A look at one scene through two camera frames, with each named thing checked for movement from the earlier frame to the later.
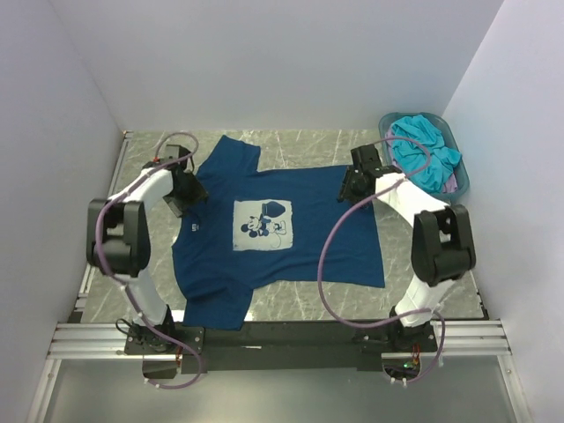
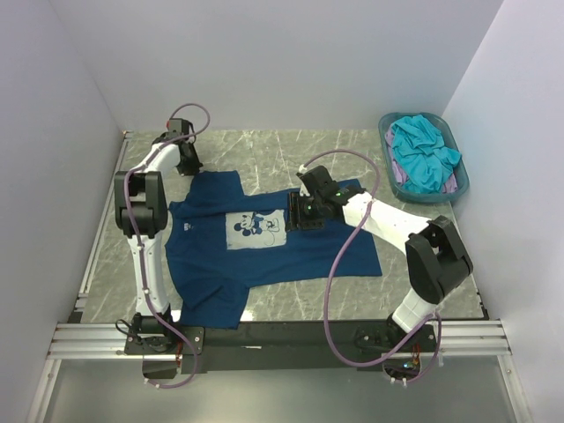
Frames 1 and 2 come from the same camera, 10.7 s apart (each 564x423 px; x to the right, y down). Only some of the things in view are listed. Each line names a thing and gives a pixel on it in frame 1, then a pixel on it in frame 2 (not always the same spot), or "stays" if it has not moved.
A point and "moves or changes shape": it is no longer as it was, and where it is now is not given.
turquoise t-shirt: [422, 152] stays
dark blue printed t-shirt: [259, 228] moves or changes shape
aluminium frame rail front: [486, 337] stays
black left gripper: [196, 195] → [195, 167]
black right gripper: [345, 191] → [294, 210]
